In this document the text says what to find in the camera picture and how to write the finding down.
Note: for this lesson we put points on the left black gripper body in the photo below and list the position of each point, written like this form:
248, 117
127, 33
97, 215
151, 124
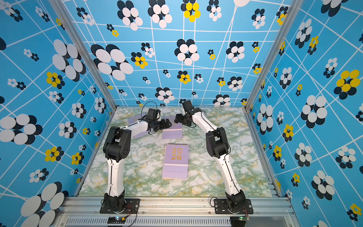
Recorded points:
157, 125

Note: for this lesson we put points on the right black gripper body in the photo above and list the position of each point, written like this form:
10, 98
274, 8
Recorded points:
186, 122

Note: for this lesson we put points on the purple calendar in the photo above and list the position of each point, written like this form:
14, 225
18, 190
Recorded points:
176, 161
137, 126
174, 132

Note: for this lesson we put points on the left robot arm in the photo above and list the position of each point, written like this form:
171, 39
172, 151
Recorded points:
116, 149

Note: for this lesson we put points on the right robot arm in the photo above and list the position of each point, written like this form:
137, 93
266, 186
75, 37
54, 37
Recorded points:
218, 147

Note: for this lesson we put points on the left circuit board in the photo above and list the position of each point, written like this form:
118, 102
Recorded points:
118, 220

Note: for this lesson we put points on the circuit board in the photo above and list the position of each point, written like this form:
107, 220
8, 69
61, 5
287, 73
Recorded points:
239, 221
118, 220

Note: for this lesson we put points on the right circuit board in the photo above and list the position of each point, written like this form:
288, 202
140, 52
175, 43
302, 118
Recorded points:
239, 221

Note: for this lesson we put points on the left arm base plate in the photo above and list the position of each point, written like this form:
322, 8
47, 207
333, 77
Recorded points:
122, 206

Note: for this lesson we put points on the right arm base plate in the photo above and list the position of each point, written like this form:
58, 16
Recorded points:
222, 206

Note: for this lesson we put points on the aluminium front rail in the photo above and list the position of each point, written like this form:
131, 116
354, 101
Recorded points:
176, 212

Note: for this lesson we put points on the left aluminium corner post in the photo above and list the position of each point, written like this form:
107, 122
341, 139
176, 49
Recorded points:
60, 10

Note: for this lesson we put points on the aluminium corner post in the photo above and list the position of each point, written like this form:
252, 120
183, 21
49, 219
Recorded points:
292, 13
60, 10

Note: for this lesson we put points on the right aluminium corner post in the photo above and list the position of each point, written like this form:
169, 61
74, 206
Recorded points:
292, 13

